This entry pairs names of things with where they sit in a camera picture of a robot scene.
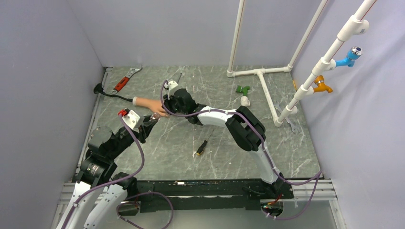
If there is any red glitter nail polish bottle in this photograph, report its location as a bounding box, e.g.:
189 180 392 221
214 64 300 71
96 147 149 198
150 112 161 121

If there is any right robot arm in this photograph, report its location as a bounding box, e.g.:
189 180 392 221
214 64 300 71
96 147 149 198
161 88 283 198

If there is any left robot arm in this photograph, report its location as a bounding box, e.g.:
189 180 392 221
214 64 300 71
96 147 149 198
57 110 160 229

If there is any mannequin hand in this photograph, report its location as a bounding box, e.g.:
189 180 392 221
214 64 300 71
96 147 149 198
132 97 169 117

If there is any near black yellow screwdriver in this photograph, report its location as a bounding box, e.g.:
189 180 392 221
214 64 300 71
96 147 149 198
196 130 214 156

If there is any green white pipe fitting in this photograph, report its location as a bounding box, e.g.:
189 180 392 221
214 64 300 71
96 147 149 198
236 85 250 107

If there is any silver spanner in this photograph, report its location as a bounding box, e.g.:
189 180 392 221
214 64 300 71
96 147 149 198
274 101 299 134

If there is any orange pipe valve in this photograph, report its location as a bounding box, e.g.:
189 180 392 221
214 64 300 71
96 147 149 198
313 75 333 93

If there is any blue pipe valve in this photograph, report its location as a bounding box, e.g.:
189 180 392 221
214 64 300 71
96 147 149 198
335 46 362 67

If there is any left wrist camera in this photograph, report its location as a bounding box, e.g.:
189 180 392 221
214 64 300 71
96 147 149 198
118 108 143 130

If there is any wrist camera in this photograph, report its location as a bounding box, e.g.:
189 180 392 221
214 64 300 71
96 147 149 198
118 108 143 130
163 80 181 97

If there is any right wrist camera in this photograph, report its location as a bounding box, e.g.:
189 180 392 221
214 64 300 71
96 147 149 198
163 80 181 97

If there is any red handled adjustable wrench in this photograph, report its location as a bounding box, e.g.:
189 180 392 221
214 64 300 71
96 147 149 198
112 65 143 95

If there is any black hand stand cable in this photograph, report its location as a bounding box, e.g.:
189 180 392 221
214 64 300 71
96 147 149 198
94 82 134 103

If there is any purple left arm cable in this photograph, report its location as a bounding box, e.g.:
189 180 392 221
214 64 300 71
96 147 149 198
60 114 174 229

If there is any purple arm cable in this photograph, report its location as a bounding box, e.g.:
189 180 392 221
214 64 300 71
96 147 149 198
60 114 174 229
160 80 323 221

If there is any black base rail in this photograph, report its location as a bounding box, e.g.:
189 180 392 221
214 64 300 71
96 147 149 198
71 178 295 213

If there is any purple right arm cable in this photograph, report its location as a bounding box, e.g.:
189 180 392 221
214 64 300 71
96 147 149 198
160 80 323 221

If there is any white pvc pipe frame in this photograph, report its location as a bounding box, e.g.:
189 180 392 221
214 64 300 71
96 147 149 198
225 0 376 127

